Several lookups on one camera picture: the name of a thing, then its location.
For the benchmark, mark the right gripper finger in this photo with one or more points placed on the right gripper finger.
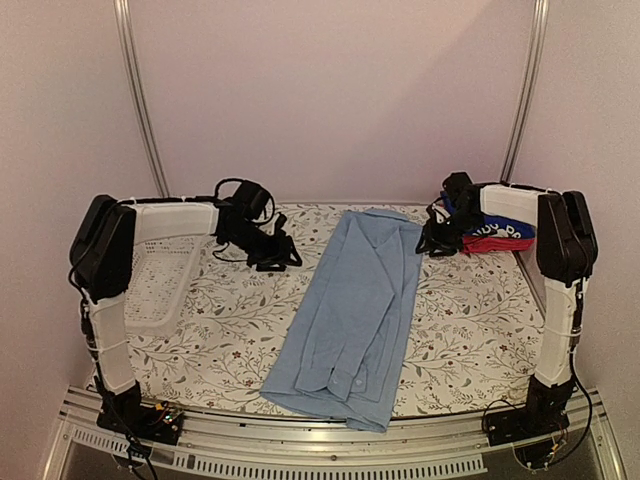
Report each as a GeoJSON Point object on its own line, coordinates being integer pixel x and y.
{"type": "Point", "coordinates": [425, 243]}
{"type": "Point", "coordinates": [442, 250]}

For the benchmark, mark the right aluminium corner post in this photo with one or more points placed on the right aluminium corner post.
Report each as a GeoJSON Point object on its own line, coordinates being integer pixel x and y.
{"type": "Point", "coordinates": [527, 90]}

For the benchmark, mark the aluminium corner post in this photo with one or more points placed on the aluminium corner post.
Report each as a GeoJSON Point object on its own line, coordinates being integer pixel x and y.
{"type": "Point", "coordinates": [527, 90]}
{"type": "Point", "coordinates": [134, 78]}

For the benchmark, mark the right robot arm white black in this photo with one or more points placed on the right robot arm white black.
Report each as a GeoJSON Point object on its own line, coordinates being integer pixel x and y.
{"type": "Point", "coordinates": [566, 250]}

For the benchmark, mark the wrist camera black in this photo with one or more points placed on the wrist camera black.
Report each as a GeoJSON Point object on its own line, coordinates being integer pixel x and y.
{"type": "Point", "coordinates": [251, 199]}
{"type": "Point", "coordinates": [455, 184]}

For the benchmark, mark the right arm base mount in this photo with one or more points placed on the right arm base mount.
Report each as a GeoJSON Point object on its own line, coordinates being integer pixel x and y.
{"type": "Point", "coordinates": [503, 423]}

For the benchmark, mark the folded pink garment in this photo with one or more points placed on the folded pink garment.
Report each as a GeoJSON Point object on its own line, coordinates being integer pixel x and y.
{"type": "Point", "coordinates": [478, 245]}

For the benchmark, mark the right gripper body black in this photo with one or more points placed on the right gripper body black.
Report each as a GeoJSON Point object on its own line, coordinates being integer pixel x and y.
{"type": "Point", "coordinates": [454, 229]}

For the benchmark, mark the white plastic laundry basket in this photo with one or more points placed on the white plastic laundry basket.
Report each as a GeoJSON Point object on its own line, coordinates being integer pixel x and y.
{"type": "Point", "coordinates": [162, 270]}

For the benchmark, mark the aluminium front rail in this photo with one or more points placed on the aluminium front rail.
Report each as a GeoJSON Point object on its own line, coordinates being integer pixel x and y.
{"type": "Point", "coordinates": [233, 445]}

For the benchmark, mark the light blue shirt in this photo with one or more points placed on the light blue shirt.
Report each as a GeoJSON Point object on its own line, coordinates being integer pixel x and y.
{"type": "Point", "coordinates": [343, 353]}

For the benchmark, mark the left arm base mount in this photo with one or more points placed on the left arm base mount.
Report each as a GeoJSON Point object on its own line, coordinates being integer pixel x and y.
{"type": "Point", "coordinates": [160, 423]}

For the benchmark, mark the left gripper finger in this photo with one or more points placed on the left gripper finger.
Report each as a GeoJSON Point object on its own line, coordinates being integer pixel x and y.
{"type": "Point", "coordinates": [291, 256]}
{"type": "Point", "coordinates": [271, 266]}

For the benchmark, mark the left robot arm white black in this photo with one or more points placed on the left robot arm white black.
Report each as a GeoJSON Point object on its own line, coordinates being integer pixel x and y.
{"type": "Point", "coordinates": [101, 269]}

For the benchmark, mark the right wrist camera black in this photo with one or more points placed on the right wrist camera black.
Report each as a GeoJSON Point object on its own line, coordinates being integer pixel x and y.
{"type": "Point", "coordinates": [455, 184]}

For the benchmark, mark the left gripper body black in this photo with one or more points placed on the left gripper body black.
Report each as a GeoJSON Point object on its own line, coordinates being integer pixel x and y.
{"type": "Point", "coordinates": [260, 249]}

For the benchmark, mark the blue printed t-shirt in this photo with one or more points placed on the blue printed t-shirt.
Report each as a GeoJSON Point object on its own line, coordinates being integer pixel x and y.
{"type": "Point", "coordinates": [500, 230]}

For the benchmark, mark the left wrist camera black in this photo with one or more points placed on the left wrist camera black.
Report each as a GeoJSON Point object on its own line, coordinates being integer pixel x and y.
{"type": "Point", "coordinates": [251, 199]}

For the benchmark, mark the left aluminium corner post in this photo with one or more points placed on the left aluminium corner post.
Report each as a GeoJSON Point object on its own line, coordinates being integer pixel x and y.
{"type": "Point", "coordinates": [134, 78]}

